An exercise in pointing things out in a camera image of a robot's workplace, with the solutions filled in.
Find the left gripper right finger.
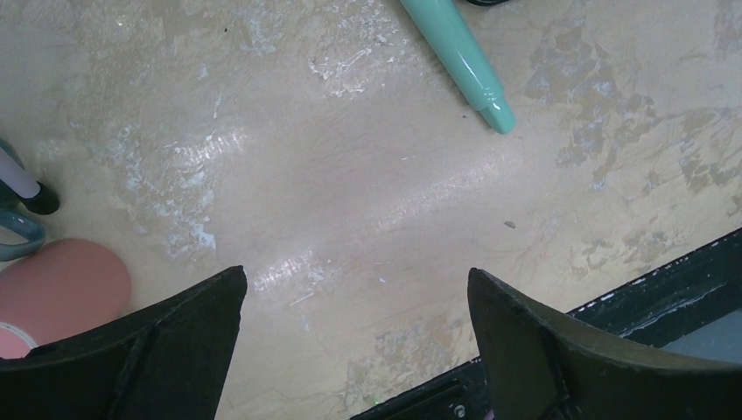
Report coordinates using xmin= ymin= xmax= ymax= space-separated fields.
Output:
xmin=467 ymin=268 xmax=741 ymax=419

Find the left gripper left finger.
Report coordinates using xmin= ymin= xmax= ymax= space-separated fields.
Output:
xmin=1 ymin=266 xmax=248 ymax=419

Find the pink cup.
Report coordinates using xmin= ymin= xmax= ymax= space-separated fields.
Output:
xmin=1 ymin=239 xmax=131 ymax=360

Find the dark teal mug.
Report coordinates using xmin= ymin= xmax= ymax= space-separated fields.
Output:
xmin=1 ymin=139 xmax=46 ymax=263

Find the tripod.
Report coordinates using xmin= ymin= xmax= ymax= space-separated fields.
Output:
xmin=1 ymin=148 xmax=60 ymax=215

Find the teal cylinder toy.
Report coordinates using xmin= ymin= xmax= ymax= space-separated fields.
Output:
xmin=402 ymin=0 xmax=516 ymax=134

